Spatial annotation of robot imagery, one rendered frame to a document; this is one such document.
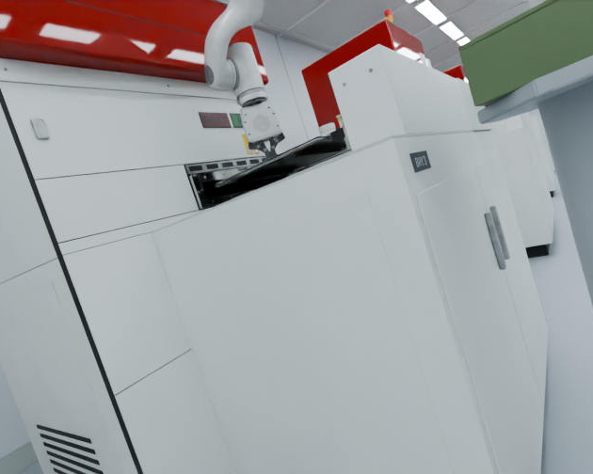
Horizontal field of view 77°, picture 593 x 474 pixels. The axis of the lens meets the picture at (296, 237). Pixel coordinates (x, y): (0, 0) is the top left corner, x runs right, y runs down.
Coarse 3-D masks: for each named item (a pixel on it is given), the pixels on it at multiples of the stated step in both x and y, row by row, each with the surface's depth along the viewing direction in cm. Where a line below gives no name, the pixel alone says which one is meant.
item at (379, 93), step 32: (352, 64) 59; (384, 64) 56; (416, 64) 70; (352, 96) 60; (384, 96) 57; (416, 96) 65; (448, 96) 85; (352, 128) 61; (384, 128) 58; (416, 128) 61; (448, 128) 79
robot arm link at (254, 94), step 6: (252, 90) 101; (258, 90) 101; (264, 90) 103; (240, 96) 102; (246, 96) 101; (252, 96) 101; (258, 96) 101; (264, 96) 102; (240, 102) 102; (246, 102) 102
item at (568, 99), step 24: (552, 72) 42; (576, 72) 40; (528, 96) 44; (552, 96) 48; (576, 96) 47; (480, 120) 57; (552, 120) 51; (576, 120) 48; (552, 144) 53; (576, 144) 49; (576, 168) 50; (576, 192) 51; (576, 216) 53; (576, 240) 55
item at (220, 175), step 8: (240, 168) 117; (192, 176) 101; (200, 176) 104; (208, 176) 106; (216, 176) 108; (224, 176) 111; (192, 184) 102; (200, 184) 103; (200, 192) 102; (240, 192) 114; (248, 192) 117; (200, 200) 102; (208, 200) 104; (216, 200) 106; (224, 200) 109; (200, 208) 102
